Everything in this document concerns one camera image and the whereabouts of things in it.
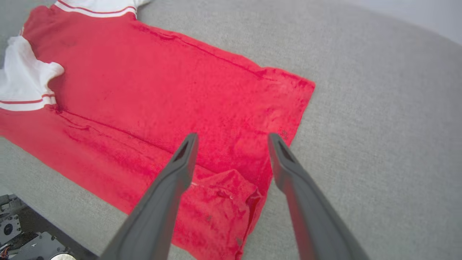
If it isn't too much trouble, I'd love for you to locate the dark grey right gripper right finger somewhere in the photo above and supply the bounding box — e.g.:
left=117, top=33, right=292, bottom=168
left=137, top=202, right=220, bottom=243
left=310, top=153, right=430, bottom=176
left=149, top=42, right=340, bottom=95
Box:
left=268, top=133, right=369, bottom=260

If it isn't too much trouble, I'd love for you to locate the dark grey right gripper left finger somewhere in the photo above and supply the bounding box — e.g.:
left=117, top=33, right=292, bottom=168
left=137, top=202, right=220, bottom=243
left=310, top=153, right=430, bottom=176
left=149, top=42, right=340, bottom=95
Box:
left=99, top=133, right=199, bottom=260

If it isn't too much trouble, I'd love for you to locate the grey fabric sofa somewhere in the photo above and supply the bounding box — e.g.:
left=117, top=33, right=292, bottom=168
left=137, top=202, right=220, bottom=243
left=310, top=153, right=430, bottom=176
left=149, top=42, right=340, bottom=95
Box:
left=0, top=0, right=462, bottom=260

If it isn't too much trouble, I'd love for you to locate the red white basketball jersey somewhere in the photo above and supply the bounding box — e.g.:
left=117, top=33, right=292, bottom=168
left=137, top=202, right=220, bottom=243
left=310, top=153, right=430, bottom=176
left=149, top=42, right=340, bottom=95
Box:
left=0, top=0, right=316, bottom=260

